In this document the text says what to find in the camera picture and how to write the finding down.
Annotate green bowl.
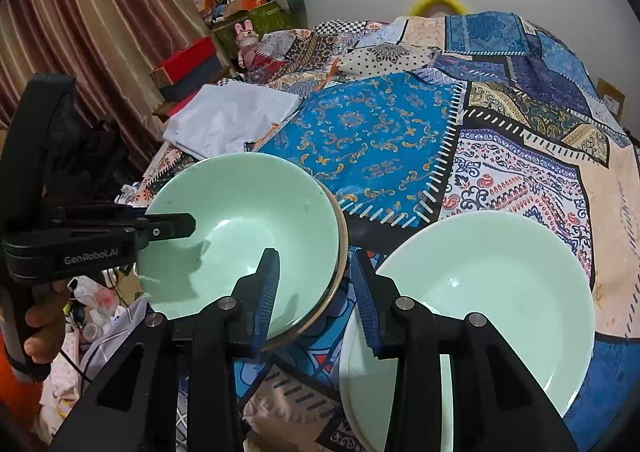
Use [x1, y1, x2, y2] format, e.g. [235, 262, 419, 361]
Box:
[135, 153, 342, 337]

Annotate pink bunny toy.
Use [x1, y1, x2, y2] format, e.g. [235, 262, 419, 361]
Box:
[234, 20, 261, 67]

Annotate green bag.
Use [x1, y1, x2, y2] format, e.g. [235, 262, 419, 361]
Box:
[212, 0, 293, 40]

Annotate person's left hand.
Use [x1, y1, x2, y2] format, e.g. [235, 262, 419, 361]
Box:
[24, 279, 72, 366]

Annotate orange printed garment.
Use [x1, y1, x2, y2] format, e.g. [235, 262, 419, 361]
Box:
[0, 342, 43, 438]

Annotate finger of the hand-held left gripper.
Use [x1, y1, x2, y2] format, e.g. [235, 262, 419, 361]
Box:
[116, 212, 197, 251]

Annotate striped brown curtain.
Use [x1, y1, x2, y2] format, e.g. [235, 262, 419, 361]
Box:
[0, 0, 201, 167]

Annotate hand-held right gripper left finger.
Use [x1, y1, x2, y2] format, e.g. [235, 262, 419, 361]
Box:
[50, 247, 281, 452]

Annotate green plate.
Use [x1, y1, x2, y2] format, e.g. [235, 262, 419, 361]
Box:
[339, 210, 597, 452]

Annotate patchwork blanket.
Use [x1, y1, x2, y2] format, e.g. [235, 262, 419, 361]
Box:
[122, 12, 640, 452]

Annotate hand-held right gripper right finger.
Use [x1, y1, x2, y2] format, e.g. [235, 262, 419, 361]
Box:
[349, 251, 579, 452]

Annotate white plastic bag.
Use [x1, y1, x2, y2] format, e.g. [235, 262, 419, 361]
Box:
[42, 277, 151, 433]

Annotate white cloth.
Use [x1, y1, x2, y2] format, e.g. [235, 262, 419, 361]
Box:
[164, 83, 302, 160]

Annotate red box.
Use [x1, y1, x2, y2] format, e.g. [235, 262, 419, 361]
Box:
[151, 36, 217, 82]

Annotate cardboard box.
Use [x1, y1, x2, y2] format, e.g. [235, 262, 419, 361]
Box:
[595, 78, 627, 120]

